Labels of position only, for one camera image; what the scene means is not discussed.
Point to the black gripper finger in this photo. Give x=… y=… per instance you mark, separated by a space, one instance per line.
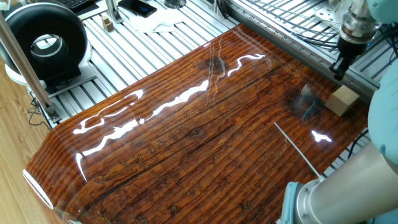
x=339 y=70
x=348 y=66

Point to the aluminium frame post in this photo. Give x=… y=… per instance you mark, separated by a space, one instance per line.
x=23 y=65
x=112 y=11

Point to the glossy wood grain mat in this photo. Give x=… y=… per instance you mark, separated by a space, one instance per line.
x=186 y=140

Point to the black smartphone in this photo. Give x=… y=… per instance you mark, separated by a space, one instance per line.
x=138 y=7

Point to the black keyboard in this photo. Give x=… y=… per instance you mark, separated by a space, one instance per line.
x=74 y=3

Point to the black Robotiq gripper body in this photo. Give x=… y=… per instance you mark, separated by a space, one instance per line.
x=351 y=49

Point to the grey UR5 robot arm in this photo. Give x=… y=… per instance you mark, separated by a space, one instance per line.
x=348 y=193

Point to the silver plate with holes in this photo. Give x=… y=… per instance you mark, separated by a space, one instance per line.
x=326 y=14

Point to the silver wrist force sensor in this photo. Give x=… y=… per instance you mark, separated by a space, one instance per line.
x=357 y=28

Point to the small light wooden block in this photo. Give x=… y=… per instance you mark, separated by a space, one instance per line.
x=342 y=99

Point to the white cloth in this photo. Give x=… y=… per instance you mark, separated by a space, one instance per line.
x=155 y=23

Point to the white zip tie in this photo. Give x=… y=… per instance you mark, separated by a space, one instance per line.
x=295 y=147

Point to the tiny wooden cube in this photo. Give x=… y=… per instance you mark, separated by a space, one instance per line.
x=109 y=27
x=105 y=19

